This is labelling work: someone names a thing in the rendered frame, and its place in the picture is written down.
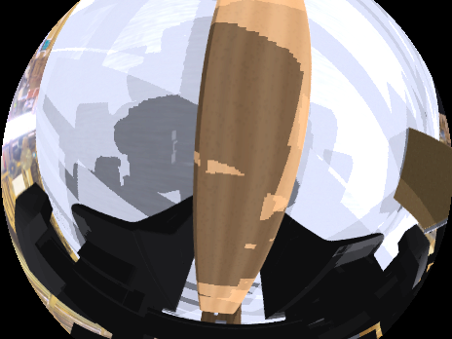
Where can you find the brown wooden post with slot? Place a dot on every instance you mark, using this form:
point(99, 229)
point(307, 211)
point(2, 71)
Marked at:
point(235, 318)

